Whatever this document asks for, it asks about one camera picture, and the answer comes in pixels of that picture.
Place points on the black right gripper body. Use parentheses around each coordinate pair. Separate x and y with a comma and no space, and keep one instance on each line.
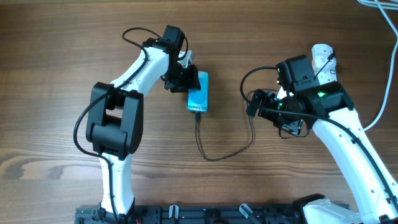
(270,102)

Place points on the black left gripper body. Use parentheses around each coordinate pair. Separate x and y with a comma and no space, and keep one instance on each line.
(180,78)

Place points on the turquoise screen smartphone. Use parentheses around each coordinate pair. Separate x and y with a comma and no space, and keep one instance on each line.
(198,99)

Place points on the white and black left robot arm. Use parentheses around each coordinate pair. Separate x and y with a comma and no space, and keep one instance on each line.
(116,115)

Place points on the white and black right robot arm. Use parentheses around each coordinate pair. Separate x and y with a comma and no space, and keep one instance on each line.
(328,110)

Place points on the white power strip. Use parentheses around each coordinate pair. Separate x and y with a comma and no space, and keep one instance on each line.
(326,71)

